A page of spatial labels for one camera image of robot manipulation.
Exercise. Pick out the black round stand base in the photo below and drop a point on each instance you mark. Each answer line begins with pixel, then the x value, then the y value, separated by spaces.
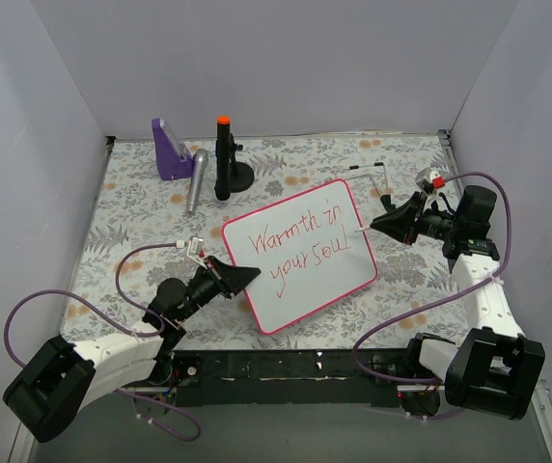
pixel 241 175

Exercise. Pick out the silver microphone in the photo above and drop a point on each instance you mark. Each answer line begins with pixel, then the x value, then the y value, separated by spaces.
pixel 200 160

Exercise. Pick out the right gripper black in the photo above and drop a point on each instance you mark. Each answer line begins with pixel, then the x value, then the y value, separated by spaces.
pixel 416 220

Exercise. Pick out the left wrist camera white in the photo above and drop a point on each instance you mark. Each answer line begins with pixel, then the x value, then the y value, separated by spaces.
pixel 193 248

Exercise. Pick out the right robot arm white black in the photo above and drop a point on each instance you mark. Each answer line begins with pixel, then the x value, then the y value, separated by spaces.
pixel 496 368

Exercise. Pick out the floral table mat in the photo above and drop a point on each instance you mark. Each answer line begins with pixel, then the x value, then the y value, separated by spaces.
pixel 138 216

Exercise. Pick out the metal wire easel stand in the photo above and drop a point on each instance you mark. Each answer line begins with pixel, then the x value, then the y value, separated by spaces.
pixel 372 181

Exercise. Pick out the pink framed whiteboard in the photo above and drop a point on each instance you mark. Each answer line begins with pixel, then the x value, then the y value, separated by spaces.
pixel 310 250

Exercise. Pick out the black flashlight orange tip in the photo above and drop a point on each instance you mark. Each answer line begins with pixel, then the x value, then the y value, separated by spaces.
pixel 222 185

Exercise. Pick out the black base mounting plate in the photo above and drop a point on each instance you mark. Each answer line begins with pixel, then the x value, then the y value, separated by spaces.
pixel 379 377

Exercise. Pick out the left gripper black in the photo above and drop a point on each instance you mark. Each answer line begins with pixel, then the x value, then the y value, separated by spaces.
pixel 219 278

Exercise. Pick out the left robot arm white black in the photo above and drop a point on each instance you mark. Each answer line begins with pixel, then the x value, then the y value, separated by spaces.
pixel 64 377

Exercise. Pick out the purple wedge stand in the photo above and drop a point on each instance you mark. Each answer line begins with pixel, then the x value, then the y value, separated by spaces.
pixel 173 158

